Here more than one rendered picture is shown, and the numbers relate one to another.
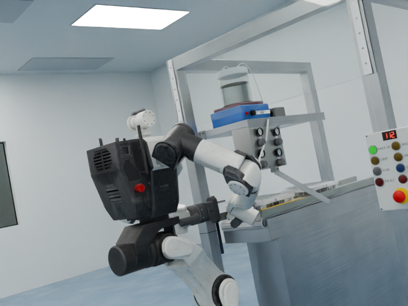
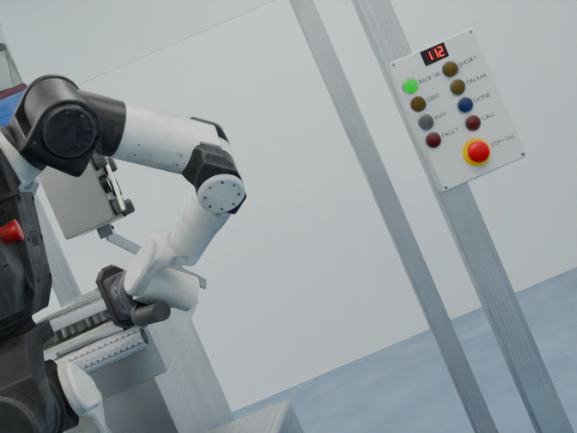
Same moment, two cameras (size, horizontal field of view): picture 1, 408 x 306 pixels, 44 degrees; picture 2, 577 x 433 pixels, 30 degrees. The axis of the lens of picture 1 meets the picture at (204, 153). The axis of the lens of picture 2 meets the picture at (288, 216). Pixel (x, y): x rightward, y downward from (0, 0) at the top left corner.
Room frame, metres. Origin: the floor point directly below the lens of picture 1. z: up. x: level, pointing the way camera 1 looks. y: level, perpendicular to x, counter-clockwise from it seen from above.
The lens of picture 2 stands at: (0.53, 1.11, 0.99)
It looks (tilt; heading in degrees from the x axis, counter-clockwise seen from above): 2 degrees down; 313
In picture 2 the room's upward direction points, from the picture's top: 23 degrees counter-clockwise
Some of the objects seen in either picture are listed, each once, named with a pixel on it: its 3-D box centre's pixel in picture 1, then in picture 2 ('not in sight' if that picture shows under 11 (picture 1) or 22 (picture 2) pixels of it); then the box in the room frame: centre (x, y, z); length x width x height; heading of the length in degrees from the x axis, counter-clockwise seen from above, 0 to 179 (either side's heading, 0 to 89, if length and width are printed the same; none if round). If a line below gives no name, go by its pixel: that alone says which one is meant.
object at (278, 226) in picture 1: (322, 206); (128, 333); (2.79, -0.58, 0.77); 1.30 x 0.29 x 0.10; 134
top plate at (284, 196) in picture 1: (259, 200); (77, 314); (2.44, -0.22, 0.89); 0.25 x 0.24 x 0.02; 44
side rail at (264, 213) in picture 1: (339, 190); not in sight; (2.69, -0.67, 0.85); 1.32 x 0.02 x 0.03; 134
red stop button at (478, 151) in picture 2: (401, 195); (476, 151); (1.61, -0.59, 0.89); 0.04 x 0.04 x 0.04; 44
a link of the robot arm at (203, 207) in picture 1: (204, 212); not in sight; (2.29, 0.05, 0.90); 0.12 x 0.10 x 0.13; 126
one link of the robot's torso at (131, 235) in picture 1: (144, 244); (11, 398); (1.94, 0.29, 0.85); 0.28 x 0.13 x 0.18; 134
